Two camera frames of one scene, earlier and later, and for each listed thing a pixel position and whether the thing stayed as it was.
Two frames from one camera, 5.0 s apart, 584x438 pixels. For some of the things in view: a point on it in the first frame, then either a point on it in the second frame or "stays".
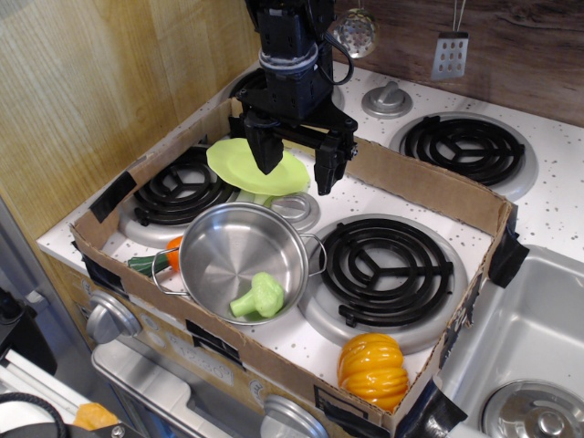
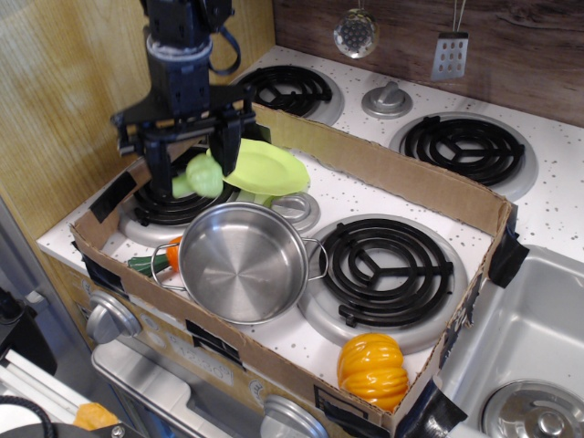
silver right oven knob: [284, 417] stays
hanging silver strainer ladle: [356, 30] stays
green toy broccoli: [265, 297] → [203, 176]
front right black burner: [388, 274] stays
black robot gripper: [300, 103] → [183, 103]
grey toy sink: [531, 330] stays
